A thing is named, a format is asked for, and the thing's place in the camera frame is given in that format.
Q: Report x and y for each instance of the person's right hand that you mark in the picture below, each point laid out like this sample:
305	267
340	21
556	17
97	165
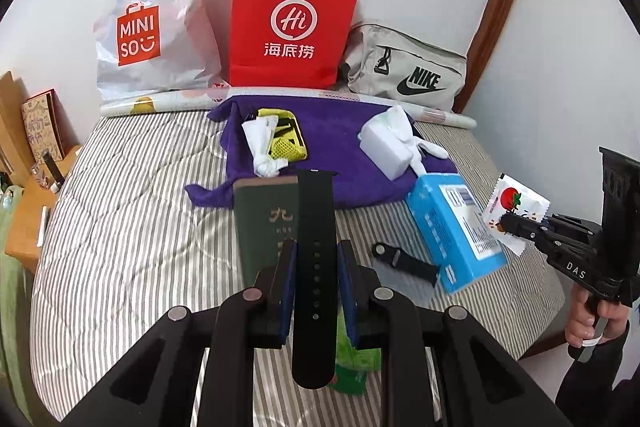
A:
582	324

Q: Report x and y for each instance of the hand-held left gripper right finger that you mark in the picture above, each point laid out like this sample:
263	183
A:
348	282

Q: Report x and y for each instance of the yellow black mesh pouch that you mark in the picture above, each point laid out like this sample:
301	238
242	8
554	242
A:
292	147

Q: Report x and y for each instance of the tomato print sachet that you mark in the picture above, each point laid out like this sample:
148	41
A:
515	202

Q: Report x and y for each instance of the dark green box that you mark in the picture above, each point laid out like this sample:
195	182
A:
260	227

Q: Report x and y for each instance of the dark green printed packet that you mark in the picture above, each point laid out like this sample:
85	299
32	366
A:
350	382

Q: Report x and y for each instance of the patterned book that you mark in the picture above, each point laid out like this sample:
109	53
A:
42	122

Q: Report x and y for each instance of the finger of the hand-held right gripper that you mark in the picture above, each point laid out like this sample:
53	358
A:
525	238
525	221

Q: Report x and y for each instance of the wooden bedside table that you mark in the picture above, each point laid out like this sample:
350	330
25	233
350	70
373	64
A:
30	217

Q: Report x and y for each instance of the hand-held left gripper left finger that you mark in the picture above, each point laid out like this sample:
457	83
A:
287	277

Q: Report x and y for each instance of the grey waist bag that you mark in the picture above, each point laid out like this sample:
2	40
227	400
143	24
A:
365	52

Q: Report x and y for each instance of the blue tissue pack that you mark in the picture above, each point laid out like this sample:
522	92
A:
440	227

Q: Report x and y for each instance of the purple towel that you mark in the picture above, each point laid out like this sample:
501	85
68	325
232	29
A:
340	142

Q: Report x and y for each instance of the white socks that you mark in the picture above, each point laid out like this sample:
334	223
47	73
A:
385	147

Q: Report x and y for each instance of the small black bottle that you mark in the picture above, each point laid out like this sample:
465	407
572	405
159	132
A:
52	169

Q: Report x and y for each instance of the rolled patterned paper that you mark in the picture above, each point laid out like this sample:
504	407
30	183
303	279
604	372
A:
170	99

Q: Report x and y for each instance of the wooden headboard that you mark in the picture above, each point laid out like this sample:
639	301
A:
7	117

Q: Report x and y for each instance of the light green bedding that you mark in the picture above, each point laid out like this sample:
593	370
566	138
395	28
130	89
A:
12	307

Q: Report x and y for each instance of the person's right forearm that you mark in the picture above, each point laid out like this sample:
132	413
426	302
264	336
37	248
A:
595	387

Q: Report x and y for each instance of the light green leafy packet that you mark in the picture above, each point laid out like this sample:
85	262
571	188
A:
362	354

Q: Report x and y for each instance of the white pen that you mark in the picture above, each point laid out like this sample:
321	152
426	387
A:
42	227

